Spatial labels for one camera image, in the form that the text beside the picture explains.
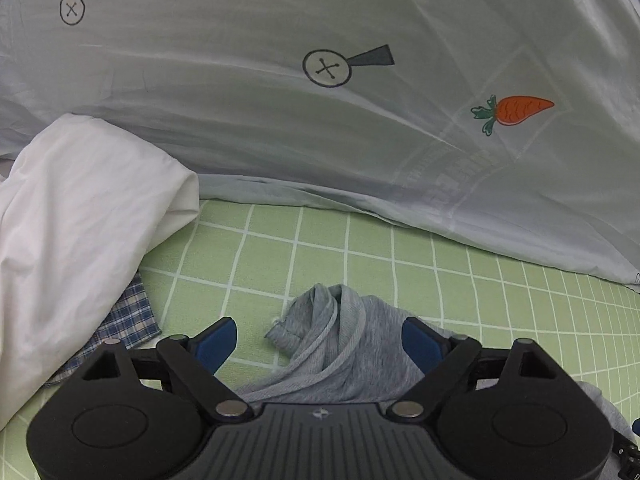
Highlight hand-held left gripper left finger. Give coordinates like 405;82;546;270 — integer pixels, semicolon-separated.
80;316;256;424

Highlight grey sweatpants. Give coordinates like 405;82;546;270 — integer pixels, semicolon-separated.
235;282;632;480

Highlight blue plaid shirt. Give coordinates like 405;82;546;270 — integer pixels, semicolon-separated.
42;270;163;389

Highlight green checked mat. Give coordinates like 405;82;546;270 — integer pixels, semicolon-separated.
0;199;640;480

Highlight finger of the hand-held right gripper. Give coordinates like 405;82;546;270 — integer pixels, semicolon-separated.
619;419;640;480

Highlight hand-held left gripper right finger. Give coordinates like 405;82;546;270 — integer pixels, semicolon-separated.
387;316;563;424

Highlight white cloth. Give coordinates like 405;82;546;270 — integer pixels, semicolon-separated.
0;112;201;431

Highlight carrot print grey sheet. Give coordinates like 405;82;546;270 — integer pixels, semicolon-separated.
0;0;640;292

